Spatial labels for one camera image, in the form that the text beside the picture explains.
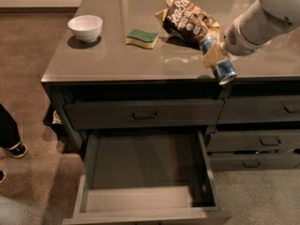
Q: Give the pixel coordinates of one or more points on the green and yellow sponge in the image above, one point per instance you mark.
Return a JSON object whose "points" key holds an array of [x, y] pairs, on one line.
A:
{"points": [[142, 39]]}

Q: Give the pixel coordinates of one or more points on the blue silver redbull can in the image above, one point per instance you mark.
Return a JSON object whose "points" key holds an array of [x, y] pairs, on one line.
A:
{"points": [[223, 70]]}

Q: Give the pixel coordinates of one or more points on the top right dark drawer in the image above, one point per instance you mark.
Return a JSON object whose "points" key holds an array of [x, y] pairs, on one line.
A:
{"points": [[238, 110]]}

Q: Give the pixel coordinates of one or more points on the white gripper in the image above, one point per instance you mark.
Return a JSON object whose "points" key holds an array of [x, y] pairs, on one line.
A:
{"points": [[234, 43]]}

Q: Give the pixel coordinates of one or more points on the bottom right dark drawer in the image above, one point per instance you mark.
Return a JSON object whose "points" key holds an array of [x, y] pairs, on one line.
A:
{"points": [[254, 162]]}

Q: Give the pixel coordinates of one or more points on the open middle dark drawer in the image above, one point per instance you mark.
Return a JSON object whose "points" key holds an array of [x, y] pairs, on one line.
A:
{"points": [[151, 179]]}

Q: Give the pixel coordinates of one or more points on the white ceramic bowl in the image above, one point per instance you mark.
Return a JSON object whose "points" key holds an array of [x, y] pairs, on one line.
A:
{"points": [[86, 28]]}

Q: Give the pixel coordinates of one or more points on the dark object behind cabinet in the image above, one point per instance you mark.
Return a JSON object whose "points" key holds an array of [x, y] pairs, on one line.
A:
{"points": [[48, 121]]}

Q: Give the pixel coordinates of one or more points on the person's black shoe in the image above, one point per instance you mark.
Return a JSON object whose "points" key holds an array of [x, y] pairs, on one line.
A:
{"points": [[19, 150]]}

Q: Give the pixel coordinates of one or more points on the brown crumpled snack bag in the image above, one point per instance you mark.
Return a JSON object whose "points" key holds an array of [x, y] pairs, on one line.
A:
{"points": [[185, 20]]}

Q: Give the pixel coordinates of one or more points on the middle right dark drawer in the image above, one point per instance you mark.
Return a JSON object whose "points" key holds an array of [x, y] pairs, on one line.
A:
{"points": [[254, 140]]}

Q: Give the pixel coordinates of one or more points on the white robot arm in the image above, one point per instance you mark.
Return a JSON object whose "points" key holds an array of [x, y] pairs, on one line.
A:
{"points": [[263, 21]]}

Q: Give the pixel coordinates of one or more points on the dark cabinet island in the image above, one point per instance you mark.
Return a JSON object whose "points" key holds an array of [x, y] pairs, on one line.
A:
{"points": [[110, 70]]}

